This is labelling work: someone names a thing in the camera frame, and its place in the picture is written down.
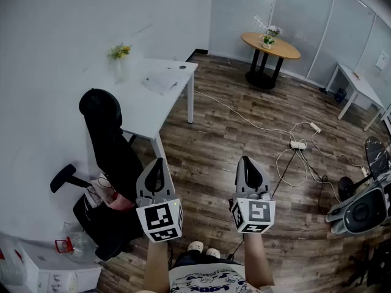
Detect person's dark trousers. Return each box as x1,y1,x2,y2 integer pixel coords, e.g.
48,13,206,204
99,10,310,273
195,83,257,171
175,250,242,269

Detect black floor cable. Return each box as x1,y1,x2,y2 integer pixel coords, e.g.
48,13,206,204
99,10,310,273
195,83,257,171
271,150,329,213

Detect round wooden table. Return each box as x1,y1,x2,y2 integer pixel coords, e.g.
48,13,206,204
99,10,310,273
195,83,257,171
240,31,302,90

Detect looped white cable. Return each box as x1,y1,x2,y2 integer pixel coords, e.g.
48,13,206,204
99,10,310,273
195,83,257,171
276,146,308,186

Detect black office chair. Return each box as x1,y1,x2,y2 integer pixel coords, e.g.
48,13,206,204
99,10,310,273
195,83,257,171
50,87,146,261

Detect white desk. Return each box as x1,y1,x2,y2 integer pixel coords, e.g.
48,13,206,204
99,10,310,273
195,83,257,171
87,58,199,176

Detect clear bag with cables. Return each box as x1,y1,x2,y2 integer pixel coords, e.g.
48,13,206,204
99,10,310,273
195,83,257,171
84,173,119,209

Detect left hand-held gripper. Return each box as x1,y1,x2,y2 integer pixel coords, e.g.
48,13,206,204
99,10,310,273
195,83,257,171
135,157,184,243

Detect person's right forearm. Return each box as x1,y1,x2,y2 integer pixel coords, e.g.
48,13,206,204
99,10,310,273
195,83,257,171
243,232,275,289

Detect white booklet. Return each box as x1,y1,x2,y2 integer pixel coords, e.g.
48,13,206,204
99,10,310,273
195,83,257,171
141,68,178,96

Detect person's white printed t-shirt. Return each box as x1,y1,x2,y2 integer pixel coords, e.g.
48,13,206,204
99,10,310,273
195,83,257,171
169,262,270,293

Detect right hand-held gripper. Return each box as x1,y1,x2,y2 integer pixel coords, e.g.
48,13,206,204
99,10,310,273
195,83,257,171
228,155,276,234

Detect white side table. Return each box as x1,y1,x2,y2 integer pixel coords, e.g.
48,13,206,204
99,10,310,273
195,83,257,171
325,62,386,132

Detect small dark bin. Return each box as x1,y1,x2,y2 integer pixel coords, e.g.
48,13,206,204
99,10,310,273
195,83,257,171
334,87,348,104

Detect black marbled chair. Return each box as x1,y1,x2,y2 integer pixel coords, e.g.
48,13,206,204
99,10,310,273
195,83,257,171
338,136,391,203

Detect black stand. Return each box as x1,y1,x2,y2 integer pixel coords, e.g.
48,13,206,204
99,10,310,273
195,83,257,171
345,239,391,289

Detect person's left forearm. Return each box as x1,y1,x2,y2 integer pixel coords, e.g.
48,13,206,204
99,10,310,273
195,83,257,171
145,239,170,293

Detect clear jug with red handle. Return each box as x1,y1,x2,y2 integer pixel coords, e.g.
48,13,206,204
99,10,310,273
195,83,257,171
54,232,96,264

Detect white vase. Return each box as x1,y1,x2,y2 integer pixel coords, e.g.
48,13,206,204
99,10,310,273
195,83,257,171
114,58,131,85

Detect long white power cable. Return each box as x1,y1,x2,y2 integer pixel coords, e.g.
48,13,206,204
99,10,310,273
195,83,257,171
194,89,306,140

